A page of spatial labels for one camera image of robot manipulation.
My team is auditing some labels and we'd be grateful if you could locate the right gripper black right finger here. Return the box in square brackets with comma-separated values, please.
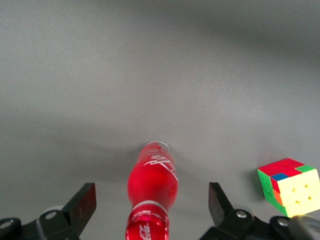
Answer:
[199, 182, 308, 240]

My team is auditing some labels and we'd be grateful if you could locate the colourful puzzle cube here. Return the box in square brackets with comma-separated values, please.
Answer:
[256, 157, 320, 218]

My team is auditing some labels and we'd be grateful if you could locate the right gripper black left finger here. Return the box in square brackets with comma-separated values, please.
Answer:
[0, 182, 97, 240]

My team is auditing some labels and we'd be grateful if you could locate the red coke bottle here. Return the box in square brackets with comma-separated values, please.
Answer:
[125, 141, 180, 240]

